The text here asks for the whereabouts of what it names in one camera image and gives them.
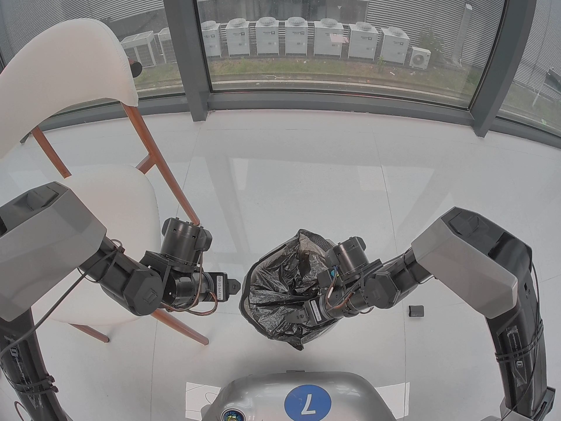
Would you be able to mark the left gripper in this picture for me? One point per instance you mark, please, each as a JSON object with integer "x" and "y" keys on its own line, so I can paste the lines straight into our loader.
{"x": 221, "y": 287}

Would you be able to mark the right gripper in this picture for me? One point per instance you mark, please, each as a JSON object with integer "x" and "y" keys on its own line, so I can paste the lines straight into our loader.
{"x": 316, "y": 312}

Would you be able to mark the black plastic bag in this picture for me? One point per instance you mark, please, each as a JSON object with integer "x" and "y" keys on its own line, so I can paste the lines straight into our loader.
{"x": 280, "y": 279}

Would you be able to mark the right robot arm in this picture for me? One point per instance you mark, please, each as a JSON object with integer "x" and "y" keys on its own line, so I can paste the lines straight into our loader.
{"x": 469, "y": 257}

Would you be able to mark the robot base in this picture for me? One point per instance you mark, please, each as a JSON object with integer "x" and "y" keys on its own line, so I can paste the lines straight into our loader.
{"x": 307, "y": 393}

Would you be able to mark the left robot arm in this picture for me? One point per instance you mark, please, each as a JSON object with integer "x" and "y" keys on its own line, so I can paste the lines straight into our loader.
{"x": 48, "y": 244}

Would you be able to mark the small black plastic piece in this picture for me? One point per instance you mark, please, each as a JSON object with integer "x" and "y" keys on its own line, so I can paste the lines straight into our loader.
{"x": 417, "y": 312}

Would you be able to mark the white chair with wooden legs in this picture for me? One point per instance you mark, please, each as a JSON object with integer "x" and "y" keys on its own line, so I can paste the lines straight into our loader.
{"x": 65, "y": 68}

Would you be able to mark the window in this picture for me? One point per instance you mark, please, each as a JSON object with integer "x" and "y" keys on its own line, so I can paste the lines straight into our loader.
{"x": 342, "y": 20}

